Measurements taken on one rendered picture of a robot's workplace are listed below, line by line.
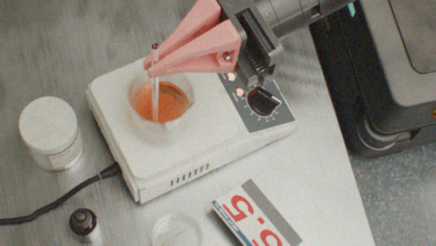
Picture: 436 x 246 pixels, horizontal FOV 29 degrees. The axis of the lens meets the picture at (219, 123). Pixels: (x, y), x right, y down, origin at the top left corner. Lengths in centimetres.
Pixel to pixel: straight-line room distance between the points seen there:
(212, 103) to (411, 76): 65
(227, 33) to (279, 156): 30
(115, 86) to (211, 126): 11
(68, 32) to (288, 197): 32
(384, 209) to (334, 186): 81
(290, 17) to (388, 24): 79
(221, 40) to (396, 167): 114
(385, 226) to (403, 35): 44
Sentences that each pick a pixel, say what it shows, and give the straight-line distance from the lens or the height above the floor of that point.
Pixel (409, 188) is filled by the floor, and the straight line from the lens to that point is 180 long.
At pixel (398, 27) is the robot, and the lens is 150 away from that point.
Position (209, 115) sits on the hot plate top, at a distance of 88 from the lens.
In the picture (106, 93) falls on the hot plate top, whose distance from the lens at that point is 89.
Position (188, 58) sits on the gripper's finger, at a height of 102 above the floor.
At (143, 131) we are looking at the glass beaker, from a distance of 83.
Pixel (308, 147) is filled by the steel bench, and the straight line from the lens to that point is 97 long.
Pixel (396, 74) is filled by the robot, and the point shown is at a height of 36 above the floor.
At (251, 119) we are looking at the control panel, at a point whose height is 81.
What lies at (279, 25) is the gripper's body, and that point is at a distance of 72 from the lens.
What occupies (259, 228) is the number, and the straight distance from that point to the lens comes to 92.
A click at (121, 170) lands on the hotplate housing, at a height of 79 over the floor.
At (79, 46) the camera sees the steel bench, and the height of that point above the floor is 75.
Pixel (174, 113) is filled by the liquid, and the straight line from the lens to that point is 84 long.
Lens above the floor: 166
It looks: 70 degrees down
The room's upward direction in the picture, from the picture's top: 11 degrees clockwise
